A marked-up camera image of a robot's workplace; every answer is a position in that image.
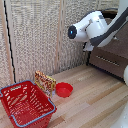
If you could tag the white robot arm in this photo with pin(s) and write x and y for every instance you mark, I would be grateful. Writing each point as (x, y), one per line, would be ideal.
(95, 28)

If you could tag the perforated beige screen panel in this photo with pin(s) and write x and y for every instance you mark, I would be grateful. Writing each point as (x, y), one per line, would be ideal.
(3, 50)
(75, 56)
(35, 36)

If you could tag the red round bowl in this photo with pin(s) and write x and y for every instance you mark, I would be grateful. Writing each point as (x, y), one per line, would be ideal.
(64, 89)

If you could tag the patterned yellow red box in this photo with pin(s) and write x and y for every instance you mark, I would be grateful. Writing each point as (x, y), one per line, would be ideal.
(45, 82)

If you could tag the brown drawer cabinet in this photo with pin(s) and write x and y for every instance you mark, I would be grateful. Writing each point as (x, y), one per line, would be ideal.
(110, 61)

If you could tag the red basket with blue rim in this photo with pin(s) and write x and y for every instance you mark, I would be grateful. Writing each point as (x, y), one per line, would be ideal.
(26, 105)

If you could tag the black box on cabinet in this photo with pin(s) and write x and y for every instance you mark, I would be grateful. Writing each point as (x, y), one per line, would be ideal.
(111, 13)

